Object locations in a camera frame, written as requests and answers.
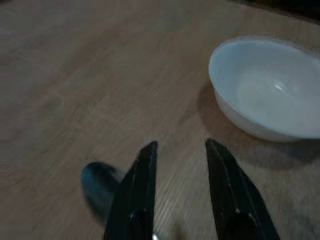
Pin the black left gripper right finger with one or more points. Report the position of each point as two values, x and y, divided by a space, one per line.
235 200

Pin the white bowl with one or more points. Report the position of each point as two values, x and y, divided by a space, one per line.
265 87

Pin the silver metal spoon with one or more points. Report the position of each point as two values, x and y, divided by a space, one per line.
98 185

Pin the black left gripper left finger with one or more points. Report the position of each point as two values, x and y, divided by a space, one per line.
137 195

